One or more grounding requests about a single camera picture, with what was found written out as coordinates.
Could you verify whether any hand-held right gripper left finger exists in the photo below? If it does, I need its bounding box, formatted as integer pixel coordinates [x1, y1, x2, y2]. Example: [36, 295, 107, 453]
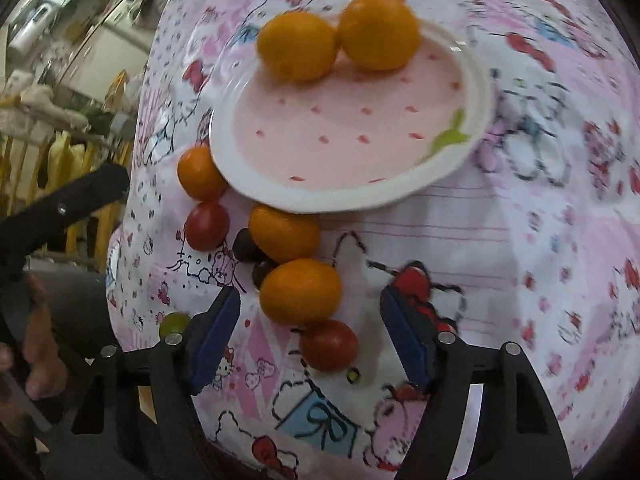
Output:
[35, 286, 242, 480]

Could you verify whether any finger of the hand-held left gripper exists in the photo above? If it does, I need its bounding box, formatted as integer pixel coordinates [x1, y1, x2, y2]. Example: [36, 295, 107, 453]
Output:
[0, 162, 132, 286]

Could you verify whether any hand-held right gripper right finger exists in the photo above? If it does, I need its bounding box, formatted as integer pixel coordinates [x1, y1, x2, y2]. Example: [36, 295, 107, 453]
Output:
[380, 280, 573, 480]

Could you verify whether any dark grape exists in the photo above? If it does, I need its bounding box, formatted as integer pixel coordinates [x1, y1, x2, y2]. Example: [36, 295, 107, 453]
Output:
[232, 229, 261, 262]
[251, 260, 278, 290]

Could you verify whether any red cherry tomato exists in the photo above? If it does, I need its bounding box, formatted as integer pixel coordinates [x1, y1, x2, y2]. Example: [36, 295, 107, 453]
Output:
[185, 201, 231, 252]
[300, 320, 359, 372]

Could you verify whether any small orange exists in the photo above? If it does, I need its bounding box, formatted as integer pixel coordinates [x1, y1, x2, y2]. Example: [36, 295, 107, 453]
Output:
[259, 258, 343, 325]
[177, 146, 228, 201]
[248, 205, 321, 263]

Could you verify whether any pink and white plate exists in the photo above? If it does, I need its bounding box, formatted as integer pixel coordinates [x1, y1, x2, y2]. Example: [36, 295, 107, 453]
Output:
[209, 17, 493, 213]

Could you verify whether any person's left hand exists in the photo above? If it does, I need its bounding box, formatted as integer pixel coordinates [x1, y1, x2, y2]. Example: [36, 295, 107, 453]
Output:
[0, 274, 68, 401]

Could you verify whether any green grape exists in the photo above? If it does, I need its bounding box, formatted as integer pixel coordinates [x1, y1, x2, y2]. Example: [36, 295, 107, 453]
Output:
[159, 312, 192, 341]

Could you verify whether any yellow cloth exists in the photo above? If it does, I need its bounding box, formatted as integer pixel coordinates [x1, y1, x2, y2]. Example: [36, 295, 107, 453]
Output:
[45, 130, 88, 196]

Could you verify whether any pink cartoon printed blanket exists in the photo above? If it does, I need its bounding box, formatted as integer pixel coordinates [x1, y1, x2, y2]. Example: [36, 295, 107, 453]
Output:
[105, 0, 640, 476]

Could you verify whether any white washing machine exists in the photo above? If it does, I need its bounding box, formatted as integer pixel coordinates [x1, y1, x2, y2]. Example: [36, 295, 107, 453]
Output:
[7, 0, 68, 56]

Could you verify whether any large orange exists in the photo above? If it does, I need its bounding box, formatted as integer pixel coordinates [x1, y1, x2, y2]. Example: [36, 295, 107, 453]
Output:
[337, 0, 421, 71]
[256, 11, 340, 83]

